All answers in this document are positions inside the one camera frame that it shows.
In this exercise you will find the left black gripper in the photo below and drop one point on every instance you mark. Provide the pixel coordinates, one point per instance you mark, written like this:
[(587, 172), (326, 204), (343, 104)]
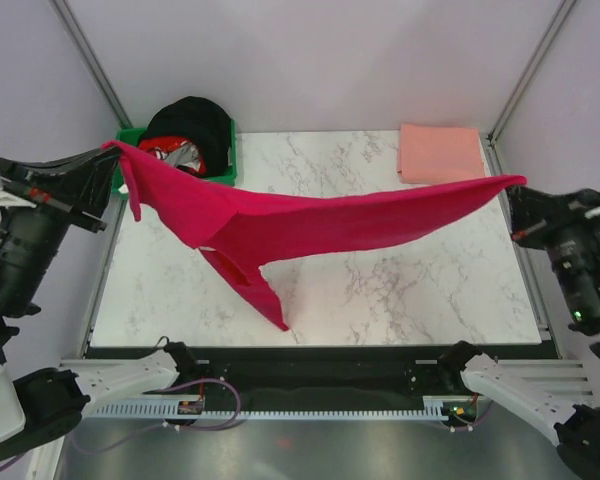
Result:
[(70, 187)]

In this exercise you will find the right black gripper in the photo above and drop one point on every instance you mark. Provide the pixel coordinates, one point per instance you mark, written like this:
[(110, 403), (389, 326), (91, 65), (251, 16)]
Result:
[(533, 215)]

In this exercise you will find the magenta t shirt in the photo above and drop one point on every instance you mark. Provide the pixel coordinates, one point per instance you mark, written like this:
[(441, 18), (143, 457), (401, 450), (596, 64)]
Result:
[(238, 231)]

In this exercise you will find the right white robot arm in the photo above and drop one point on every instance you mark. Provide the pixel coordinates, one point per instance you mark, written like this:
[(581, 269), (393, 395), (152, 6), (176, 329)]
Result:
[(573, 429)]

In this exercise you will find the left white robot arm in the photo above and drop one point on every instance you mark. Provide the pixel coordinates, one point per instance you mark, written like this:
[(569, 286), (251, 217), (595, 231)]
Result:
[(49, 403)]

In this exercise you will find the red garment in bin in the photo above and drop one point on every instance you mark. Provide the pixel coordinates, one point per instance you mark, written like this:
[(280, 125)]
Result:
[(160, 147)]

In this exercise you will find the grey garment in bin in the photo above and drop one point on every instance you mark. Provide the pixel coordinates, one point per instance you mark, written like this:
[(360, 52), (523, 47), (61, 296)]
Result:
[(186, 156)]

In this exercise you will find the black garment in bin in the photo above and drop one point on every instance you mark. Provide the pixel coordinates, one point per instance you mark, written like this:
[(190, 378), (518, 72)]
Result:
[(200, 121)]

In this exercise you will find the folded salmon pink t shirt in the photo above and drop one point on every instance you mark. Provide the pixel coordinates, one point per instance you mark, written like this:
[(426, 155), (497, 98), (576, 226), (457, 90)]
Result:
[(438, 155)]

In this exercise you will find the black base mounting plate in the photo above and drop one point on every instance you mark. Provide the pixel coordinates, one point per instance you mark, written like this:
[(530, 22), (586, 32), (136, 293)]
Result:
[(321, 378)]

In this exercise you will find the left aluminium frame post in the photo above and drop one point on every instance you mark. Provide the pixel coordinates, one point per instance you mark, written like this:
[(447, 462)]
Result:
[(77, 36)]

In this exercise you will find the light blue cable duct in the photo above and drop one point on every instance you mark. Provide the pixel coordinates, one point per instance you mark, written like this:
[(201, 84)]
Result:
[(191, 408)]

